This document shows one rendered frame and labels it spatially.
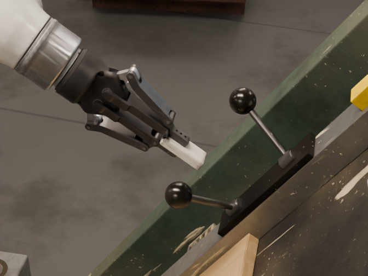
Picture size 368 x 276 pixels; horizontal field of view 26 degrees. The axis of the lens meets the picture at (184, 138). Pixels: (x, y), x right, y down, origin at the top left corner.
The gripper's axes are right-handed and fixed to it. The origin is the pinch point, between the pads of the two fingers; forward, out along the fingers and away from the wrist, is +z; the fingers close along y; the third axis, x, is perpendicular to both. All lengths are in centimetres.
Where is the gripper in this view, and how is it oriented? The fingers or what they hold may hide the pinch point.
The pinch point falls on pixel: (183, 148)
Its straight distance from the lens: 116.1
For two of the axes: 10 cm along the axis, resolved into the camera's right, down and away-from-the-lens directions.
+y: -5.7, 5.9, 5.7
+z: 8.0, 5.6, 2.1
